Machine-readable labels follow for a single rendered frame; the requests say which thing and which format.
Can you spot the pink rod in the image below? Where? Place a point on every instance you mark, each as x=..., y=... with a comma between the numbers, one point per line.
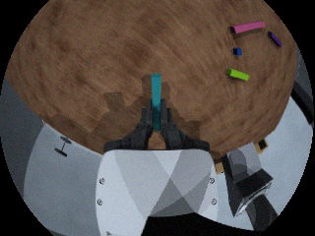
x=247, y=26

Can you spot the small blue cube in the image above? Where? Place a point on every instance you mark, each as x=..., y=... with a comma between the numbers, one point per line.
x=237, y=51

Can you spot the purple rod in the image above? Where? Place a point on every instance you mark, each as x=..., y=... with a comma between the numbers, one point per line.
x=274, y=38

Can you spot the lime green rod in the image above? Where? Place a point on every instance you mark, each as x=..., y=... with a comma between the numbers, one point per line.
x=237, y=74

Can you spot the turquoise rod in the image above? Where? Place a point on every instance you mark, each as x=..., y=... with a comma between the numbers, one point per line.
x=156, y=99

